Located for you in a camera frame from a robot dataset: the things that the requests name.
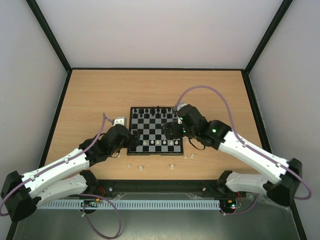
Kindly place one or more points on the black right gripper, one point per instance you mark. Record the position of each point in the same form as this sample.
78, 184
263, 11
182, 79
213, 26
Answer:
171, 129

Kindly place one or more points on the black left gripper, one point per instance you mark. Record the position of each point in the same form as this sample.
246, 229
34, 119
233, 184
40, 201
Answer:
130, 144

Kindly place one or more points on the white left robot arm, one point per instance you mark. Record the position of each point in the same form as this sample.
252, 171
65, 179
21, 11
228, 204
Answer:
22, 194

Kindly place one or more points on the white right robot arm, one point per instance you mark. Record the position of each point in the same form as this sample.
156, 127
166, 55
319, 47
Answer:
278, 178

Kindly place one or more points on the black and grey chessboard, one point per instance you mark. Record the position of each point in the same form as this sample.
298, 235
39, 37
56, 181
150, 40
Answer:
148, 121

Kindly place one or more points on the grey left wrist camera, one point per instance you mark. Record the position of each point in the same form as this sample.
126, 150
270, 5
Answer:
120, 121

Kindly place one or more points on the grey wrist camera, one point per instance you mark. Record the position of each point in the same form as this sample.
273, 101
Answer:
120, 121
178, 106

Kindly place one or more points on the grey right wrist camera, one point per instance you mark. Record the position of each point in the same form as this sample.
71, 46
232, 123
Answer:
178, 106

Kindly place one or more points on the black front aluminium rail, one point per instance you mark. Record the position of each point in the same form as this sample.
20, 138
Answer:
205, 188

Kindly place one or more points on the light blue cable duct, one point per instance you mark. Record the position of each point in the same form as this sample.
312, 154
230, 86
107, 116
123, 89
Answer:
78, 204

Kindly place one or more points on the black right frame post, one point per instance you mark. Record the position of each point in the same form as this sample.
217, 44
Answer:
276, 20

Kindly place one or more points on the black frame post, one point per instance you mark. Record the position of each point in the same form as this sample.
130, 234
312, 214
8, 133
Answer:
38, 14
276, 20

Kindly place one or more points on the black left frame post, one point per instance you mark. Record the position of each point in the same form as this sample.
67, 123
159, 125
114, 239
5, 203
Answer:
38, 14

